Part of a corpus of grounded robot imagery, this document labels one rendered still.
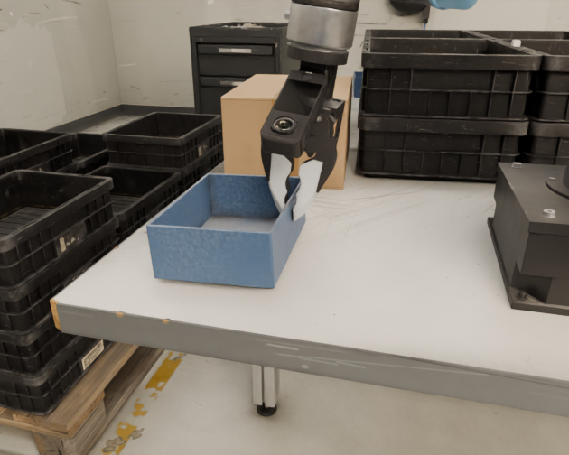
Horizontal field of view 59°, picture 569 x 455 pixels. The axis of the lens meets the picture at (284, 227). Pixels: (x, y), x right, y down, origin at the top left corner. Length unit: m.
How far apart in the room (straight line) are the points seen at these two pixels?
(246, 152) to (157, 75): 4.12
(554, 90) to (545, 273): 0.46
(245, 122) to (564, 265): 0.56
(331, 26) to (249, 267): 0.27
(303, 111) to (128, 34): 4.60
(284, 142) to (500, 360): 0.30
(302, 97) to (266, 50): 1.91
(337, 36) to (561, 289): 0.36
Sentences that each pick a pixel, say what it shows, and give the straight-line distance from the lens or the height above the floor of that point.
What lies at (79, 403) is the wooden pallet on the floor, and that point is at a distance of 1.36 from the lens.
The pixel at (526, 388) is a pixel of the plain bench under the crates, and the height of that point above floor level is 0.69.
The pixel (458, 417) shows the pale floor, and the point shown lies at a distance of 1.51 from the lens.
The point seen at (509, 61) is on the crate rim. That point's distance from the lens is 0.97.
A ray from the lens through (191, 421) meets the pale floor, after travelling 1.45.
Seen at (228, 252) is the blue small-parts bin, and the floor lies 0.75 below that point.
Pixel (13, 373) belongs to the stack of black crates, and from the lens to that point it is 1.30.
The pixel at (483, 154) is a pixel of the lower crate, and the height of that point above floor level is 0.76.
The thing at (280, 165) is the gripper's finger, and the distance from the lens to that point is 0.62.
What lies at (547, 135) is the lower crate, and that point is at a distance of 1.01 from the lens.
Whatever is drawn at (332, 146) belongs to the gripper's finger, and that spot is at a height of 0.86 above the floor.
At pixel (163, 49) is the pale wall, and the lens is 4.96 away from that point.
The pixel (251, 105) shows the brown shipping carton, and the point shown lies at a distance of 0.91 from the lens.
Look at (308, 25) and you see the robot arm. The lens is 0.58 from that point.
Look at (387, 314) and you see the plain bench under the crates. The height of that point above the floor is 0.70.
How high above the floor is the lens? 1.01
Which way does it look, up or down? 24 degrees down
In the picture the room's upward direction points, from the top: straight up
